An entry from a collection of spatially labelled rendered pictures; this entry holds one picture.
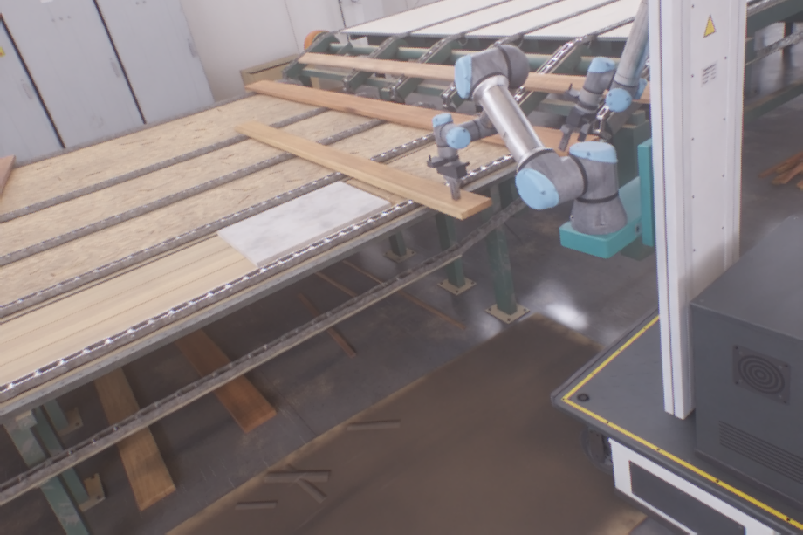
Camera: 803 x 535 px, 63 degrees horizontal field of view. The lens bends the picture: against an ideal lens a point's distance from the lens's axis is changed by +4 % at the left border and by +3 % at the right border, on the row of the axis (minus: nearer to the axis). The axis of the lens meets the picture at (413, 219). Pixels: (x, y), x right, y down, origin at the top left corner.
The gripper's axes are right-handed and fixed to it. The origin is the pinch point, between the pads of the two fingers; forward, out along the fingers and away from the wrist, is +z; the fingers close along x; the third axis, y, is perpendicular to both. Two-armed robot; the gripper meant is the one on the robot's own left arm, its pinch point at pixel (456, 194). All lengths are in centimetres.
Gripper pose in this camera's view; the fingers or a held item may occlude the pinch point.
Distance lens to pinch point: 244.4
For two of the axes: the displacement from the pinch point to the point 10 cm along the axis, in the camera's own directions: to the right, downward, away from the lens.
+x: -5.6, -2.4, 7.9
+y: 8.0, -3.9, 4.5
